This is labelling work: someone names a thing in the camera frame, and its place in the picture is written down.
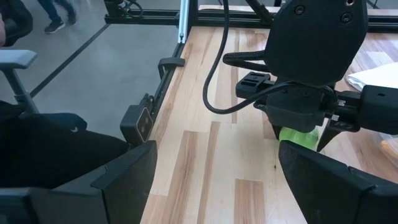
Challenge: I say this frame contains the black braided cable sleeve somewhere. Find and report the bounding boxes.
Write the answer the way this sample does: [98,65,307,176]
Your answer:
[222,50,271,73]

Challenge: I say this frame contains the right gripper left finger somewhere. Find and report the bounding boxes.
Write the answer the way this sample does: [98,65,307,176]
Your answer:
[90,140,159,224]

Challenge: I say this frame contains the black table-level camera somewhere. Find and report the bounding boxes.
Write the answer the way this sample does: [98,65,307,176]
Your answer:
[119,105,154,146]

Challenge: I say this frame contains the black camera cable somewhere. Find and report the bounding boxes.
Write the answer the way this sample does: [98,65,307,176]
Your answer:
[202,0,338,115]

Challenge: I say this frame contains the white folded cloth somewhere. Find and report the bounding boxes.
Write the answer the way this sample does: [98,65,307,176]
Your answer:
[346,62,398,93]

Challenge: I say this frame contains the person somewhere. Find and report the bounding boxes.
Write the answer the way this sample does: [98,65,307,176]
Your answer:
[0,0,130,189]
[37,0,78,34]

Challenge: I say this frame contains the silver aluminium post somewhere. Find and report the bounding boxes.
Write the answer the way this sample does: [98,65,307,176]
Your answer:
[177,0,190,44]

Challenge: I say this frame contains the grey office chair armrest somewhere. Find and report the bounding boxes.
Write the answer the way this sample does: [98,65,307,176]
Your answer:
[0,49,40,114]

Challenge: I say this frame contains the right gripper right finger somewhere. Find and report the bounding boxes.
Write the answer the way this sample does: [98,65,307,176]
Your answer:
[278,140,377,224]

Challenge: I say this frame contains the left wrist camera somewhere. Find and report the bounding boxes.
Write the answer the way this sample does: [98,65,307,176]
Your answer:
[257,88,327,133]

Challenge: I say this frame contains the lime green toy starfruit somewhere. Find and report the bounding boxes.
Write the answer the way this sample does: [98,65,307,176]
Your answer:
[279,126,321,152]

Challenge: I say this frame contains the black aluminium table frame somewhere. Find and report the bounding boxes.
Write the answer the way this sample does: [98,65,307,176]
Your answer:
[104,0,398,147]

